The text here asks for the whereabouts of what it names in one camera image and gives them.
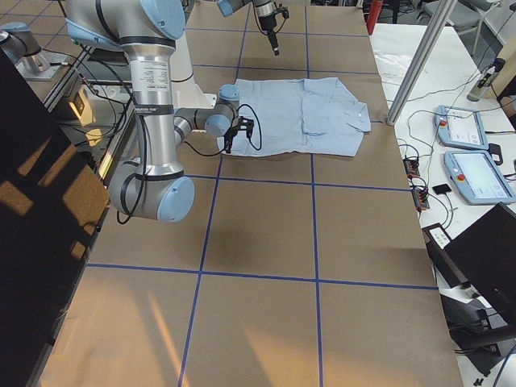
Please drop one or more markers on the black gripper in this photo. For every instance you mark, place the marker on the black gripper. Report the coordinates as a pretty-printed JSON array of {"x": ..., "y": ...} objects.
[
  {"x": 267, "y": 22},
  {"x": 230, "y": 137}
]

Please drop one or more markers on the light blue button shirt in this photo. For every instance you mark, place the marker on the light blue button shirt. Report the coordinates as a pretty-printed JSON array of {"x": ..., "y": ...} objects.
[{"x": 318, "y": 116}]

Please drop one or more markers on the white central mounting column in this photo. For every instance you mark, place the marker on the white central mounting column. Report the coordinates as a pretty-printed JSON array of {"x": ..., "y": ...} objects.
[{"x": 185, "y": 91}]

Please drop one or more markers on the red cylinder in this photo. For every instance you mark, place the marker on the red cylinder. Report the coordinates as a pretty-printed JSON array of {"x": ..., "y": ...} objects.
[{"x": 373, "y": 15}]

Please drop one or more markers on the clear plastic bag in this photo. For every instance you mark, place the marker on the clear plastic bag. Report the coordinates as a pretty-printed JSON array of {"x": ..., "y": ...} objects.
[{"x": 392, "y": 68}]

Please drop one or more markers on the black orange adapter box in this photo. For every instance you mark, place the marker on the black orange adapter box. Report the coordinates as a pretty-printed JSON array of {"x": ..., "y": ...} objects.
[{"x": 411, "y": 167}]

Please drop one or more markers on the upper blue teach pendant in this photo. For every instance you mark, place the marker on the upper blue teach pendant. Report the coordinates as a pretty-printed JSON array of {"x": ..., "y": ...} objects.
[{"x": 460, "y": 128}]

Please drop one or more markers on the blue teach pendant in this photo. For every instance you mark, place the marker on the blue teach pendant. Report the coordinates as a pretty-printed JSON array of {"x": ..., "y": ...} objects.
[
  {"x": 477, "y": 178},
  {"x": 460, "y": 128}
]

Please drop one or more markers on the small black box with label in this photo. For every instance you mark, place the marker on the small black box with label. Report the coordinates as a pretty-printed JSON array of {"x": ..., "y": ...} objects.
[{"x": 436, "y": 237}]

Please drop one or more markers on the lower blue teach pendant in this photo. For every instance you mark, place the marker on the lower blue teach pendant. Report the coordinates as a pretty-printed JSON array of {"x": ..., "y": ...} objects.
[{"x": 477, "y": 178}]

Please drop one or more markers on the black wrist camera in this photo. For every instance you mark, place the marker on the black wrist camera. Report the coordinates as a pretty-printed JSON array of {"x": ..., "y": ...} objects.
[
  {"x": 283, "y": 10},
  {"x": 246, "y": 125}
]

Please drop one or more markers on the aluminium frame post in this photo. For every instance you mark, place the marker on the aluminium frame post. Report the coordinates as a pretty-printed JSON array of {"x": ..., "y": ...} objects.
[{"x": 423, "y": 51}]

